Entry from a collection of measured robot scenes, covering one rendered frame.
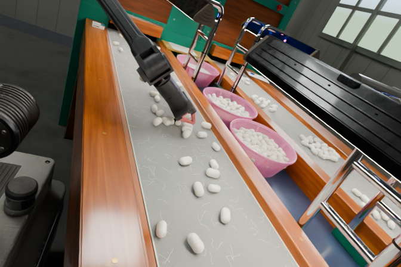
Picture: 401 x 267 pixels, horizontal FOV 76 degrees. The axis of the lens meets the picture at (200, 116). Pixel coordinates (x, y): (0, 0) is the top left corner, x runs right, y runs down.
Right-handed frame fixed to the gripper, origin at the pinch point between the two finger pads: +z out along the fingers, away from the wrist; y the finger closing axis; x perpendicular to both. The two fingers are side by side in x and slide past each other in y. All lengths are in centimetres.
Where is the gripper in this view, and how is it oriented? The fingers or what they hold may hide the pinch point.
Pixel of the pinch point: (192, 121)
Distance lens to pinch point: 86.2
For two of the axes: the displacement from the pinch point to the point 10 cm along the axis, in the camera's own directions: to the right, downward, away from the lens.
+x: -8.3, 5.5, 0.2
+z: 4.3, 6.3, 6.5
